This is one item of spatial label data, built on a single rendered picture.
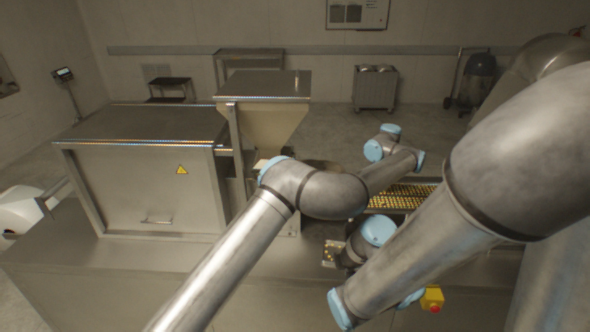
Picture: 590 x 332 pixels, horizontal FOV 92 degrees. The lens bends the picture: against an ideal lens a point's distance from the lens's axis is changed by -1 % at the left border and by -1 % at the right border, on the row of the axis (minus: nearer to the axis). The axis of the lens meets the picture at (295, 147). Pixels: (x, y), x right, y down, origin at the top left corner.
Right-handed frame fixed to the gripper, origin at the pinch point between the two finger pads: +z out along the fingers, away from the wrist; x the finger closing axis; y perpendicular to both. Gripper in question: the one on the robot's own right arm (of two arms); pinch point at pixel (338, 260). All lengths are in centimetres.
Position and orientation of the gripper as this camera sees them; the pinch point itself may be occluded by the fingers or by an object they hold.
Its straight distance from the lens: 113.0
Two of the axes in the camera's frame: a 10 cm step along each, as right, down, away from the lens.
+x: 9.8, -0.1, 2.1
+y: 1.3, 8.0, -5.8
